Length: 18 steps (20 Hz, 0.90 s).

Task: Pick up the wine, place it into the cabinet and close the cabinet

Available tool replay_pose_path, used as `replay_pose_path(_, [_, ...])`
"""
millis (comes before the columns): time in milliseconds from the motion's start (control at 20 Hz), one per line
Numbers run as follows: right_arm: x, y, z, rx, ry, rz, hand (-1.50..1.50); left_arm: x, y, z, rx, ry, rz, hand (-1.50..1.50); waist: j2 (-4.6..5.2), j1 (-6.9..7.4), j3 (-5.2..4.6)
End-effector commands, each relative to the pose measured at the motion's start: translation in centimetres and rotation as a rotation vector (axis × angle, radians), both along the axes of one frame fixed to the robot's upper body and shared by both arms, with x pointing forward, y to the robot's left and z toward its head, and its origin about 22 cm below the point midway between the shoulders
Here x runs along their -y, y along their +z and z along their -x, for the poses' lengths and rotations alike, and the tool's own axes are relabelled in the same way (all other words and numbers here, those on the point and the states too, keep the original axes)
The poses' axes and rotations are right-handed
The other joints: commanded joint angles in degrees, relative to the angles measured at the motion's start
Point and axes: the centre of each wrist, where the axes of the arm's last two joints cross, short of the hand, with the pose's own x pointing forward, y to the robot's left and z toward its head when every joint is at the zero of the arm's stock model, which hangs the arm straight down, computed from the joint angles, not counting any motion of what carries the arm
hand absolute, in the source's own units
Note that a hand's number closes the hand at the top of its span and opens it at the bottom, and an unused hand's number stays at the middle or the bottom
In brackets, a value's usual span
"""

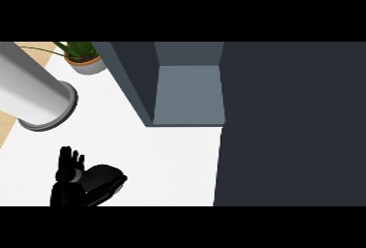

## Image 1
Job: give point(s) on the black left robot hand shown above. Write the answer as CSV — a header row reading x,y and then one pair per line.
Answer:
x,y
66,193

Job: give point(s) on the dark grey open cabinet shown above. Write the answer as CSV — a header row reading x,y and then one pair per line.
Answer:
x,y
187,97

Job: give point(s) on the dark grey cabinet door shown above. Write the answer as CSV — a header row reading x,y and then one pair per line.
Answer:
x,y
295,129

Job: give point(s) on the white cylinder with grey rim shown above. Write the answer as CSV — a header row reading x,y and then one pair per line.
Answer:
x,y
28,90

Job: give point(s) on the potted green plant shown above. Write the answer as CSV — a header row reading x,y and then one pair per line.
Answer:
x,y
84,61

